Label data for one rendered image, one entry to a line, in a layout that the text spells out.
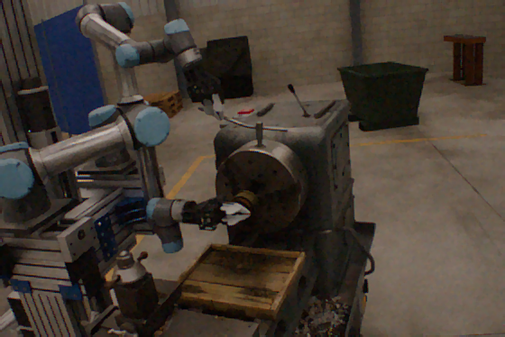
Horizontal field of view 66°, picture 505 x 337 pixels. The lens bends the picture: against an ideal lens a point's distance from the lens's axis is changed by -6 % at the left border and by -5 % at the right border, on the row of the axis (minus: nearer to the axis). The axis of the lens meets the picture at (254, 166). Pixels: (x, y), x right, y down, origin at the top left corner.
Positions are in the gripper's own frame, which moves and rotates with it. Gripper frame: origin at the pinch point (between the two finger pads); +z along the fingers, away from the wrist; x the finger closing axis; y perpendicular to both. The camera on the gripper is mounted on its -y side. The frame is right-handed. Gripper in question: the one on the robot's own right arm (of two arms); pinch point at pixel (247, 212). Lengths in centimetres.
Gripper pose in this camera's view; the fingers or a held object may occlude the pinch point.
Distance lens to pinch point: 127.0
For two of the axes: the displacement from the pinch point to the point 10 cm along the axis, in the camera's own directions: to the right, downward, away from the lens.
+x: -1.3, -9.4, -3.2
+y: -3.9, 3.4, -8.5
